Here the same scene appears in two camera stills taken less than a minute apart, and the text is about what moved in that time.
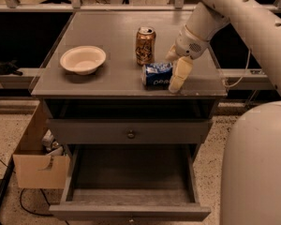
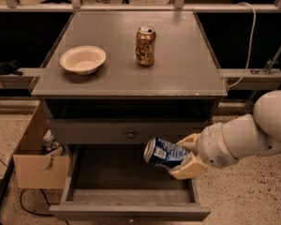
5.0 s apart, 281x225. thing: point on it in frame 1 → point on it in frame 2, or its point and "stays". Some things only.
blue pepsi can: (156, 75) → (164, 154)
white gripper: (187, 46) → (211, 144)
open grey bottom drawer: (129, 182) stays
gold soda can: (145, 45) stays
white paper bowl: (83, 60) stays
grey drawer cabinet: (105, 81) stays
